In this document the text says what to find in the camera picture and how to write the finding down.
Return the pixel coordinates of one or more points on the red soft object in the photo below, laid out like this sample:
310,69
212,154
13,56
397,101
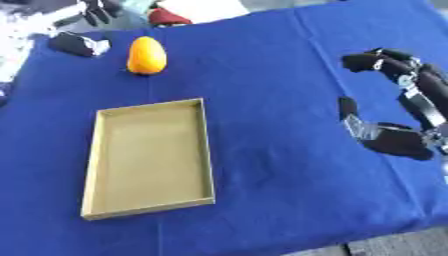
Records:
166,17

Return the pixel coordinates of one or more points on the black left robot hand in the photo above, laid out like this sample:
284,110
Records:
73,43

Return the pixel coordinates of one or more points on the tan cardboard open box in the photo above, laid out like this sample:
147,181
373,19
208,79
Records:
149,156

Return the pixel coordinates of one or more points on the orange toy mango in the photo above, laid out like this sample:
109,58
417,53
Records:
146,55

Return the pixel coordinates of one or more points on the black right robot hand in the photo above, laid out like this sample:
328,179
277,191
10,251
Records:
402,141

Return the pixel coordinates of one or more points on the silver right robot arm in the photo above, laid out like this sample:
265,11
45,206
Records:
443,146

